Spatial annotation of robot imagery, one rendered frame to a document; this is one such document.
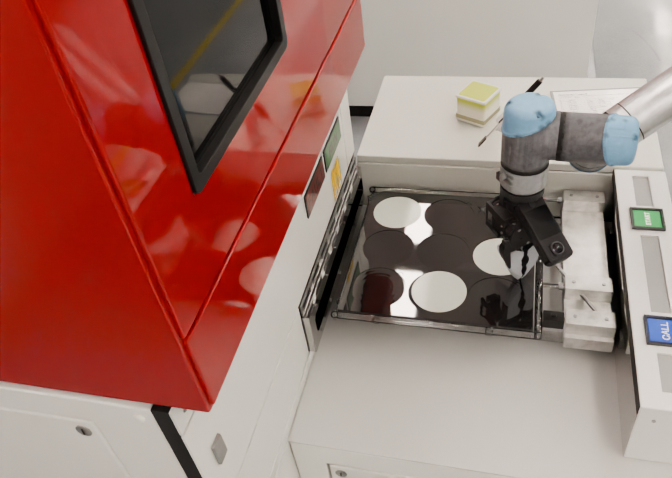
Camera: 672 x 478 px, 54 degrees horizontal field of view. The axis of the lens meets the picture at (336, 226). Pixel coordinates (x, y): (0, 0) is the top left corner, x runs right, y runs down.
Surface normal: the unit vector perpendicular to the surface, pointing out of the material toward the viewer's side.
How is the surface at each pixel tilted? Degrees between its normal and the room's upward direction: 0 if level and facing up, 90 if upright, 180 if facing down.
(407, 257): 0
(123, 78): 90
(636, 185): 0
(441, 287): 1
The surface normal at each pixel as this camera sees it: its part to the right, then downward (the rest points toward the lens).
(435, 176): -0.23, 0.67
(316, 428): -0.12, -0.74
